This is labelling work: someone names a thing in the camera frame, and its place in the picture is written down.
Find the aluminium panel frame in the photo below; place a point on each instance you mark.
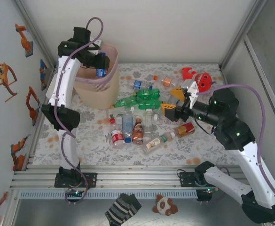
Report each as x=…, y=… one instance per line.
x=257, y=66

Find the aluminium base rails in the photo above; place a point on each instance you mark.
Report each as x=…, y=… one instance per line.
x=139, y=180

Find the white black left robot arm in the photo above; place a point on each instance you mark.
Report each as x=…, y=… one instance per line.
x=62, y=80

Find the floral patterned tablecloth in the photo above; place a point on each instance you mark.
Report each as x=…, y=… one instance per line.
x=151, y=155

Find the clear slim bottle white cap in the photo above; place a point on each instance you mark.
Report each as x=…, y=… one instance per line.
x=148, y=122

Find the bottle with red yellow label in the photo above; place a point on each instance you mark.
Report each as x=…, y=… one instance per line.
x=185, y=129

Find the small controller board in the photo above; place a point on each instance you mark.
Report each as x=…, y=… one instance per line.
x=75, y=192
x=207, y=189

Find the clear bottle blue-white label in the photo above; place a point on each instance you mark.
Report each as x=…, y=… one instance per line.
x=102, y=73

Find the clear bottle red cap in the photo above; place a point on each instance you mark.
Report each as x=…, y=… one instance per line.
x=116, y=136

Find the aluminium corner post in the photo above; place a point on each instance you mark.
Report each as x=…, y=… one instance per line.
x=243, y=33
x=33, y=30

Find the green plastic bottle yellow cap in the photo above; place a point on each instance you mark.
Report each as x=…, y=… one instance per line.
x=149, y=104
x=124, y=103
x=149, y=93

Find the clear bottle orange cap label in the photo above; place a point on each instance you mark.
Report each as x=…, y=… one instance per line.
x=167, y=81

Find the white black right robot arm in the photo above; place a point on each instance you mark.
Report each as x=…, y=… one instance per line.
x=250, y=164

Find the bottle with leaf print label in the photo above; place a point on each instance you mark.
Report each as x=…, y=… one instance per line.
x=154, y=143

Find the clear bottle blue label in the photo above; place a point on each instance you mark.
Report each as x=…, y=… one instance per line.
x=137, y=84

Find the black white striped sock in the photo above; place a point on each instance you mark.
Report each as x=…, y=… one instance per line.
x=122, y=209

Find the aluminium side rail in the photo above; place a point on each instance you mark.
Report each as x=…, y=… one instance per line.
x=31, y=156

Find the blue and orange wall sticker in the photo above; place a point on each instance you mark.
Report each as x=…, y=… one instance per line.
x=43, y=70

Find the light blue bottle blue cap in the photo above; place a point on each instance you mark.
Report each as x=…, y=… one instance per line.
x=127, y=124

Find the clear bottle green lime label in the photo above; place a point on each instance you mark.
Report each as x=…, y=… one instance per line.
x=119, y=111

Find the beige slatted waste bin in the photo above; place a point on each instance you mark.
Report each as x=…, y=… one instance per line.
x=97, y=96

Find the brown coffee bottle cream cap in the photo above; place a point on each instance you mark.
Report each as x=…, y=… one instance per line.
x=137, y=131

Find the red shark plush toy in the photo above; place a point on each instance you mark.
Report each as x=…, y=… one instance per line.
x=205, y=81

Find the brown white panda plush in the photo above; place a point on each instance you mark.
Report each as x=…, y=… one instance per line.
x=163, y=205

